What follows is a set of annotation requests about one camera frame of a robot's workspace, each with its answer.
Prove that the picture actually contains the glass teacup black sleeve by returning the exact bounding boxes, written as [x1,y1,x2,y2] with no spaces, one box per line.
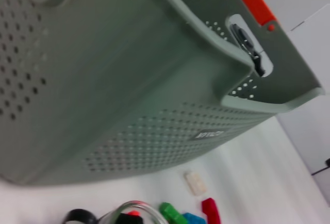
[63,200,167,224]

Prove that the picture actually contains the grey-green perforated storage bin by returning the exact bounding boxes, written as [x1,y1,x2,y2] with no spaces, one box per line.
[0,0,324,186]

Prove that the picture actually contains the cream long building brick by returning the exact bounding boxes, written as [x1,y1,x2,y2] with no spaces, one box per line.
[183,171,208,196]

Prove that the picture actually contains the glass pitcher black lid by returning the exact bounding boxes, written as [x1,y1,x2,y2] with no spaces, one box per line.
[229,22,268,77]

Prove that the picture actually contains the long green building brick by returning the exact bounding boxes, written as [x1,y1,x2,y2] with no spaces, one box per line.
[159,202,189,224]

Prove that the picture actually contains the dark red curved brick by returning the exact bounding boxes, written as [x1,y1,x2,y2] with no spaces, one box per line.
[201,197,222,224]

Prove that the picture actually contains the blue square building plate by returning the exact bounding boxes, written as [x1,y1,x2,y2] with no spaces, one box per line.
[182,212,207,224]

